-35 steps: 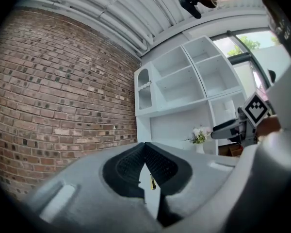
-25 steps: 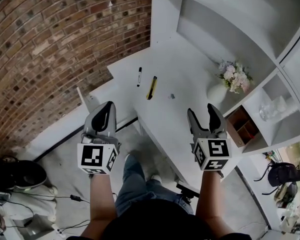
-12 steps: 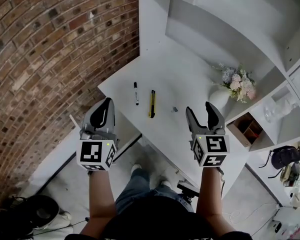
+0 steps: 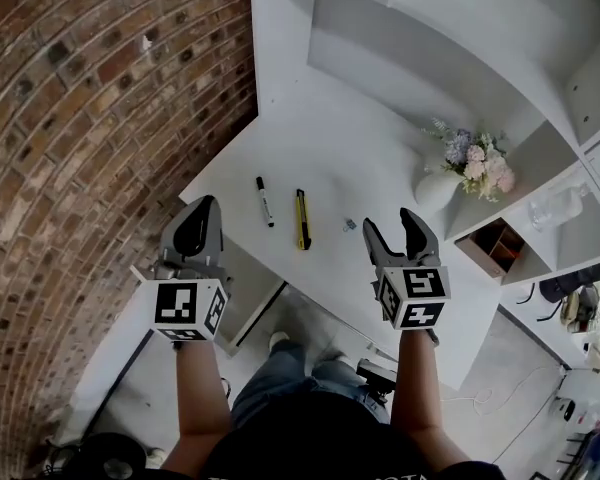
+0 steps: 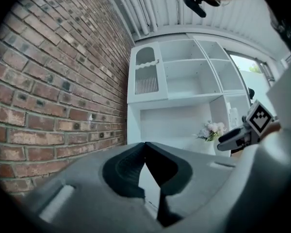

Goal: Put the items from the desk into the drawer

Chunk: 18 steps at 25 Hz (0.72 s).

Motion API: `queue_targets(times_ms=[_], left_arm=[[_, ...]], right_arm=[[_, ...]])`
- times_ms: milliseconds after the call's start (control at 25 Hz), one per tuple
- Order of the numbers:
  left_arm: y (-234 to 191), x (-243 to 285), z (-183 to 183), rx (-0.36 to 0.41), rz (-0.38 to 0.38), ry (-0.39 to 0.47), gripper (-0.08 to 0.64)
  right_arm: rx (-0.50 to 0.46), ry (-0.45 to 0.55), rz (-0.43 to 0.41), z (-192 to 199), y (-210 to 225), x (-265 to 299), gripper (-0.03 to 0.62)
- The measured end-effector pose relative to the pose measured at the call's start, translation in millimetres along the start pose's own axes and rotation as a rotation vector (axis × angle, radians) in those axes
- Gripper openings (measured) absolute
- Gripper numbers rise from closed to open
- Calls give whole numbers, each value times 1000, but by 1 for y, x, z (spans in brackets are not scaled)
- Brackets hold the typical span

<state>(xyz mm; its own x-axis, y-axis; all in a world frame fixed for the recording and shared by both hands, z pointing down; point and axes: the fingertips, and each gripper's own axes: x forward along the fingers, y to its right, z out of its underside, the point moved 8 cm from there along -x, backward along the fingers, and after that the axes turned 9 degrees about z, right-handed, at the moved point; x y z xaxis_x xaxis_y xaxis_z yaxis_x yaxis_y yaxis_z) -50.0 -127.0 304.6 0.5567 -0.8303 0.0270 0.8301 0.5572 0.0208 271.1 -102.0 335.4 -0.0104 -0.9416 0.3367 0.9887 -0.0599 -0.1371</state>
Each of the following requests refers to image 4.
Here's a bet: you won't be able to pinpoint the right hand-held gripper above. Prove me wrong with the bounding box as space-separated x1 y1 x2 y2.
361 207 453 331

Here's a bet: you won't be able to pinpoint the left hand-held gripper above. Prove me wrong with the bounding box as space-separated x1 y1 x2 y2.
129 195 232 344

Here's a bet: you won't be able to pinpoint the black and white marker pen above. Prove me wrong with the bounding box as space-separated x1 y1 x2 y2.
255 176 276 229

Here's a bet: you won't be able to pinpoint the white drawer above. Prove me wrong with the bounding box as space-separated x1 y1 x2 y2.
213 235 287 358

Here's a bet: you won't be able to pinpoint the yellow utility knife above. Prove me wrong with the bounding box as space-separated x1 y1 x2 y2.
294 188 313 252

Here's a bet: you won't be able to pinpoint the person's left forearm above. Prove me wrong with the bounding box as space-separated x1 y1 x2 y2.
172 338 234 469

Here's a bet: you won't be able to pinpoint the person's right forearm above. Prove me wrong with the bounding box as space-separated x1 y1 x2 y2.
389 328 474 469

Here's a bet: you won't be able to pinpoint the white table surface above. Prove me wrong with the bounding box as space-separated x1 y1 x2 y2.
178 62 504 392

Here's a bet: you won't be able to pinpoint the white ceramic vase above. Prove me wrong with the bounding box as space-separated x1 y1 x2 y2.
413 169 465 215

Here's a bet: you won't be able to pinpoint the brown wooden organiser box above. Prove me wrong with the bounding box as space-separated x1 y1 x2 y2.
454 217 527 280

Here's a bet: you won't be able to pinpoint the black waist device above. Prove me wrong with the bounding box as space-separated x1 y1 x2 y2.
356 357 399 405

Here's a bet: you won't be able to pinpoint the clear glass jar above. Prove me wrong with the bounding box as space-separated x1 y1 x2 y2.
526 182 592 232

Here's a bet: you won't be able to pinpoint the person's blue jeans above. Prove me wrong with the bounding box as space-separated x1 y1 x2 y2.
229 337 394 425

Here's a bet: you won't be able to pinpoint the black hanging item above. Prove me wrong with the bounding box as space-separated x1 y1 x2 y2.
517 266 600 323

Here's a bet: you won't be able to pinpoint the white shelf unit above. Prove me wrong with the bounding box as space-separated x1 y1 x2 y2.
249 0 600 290

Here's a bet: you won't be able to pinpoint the person's black t-shirt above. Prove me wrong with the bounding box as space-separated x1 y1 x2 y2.
159 377 511 480

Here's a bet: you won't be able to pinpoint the white floor cable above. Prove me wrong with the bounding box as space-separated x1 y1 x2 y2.
439 364 564 419

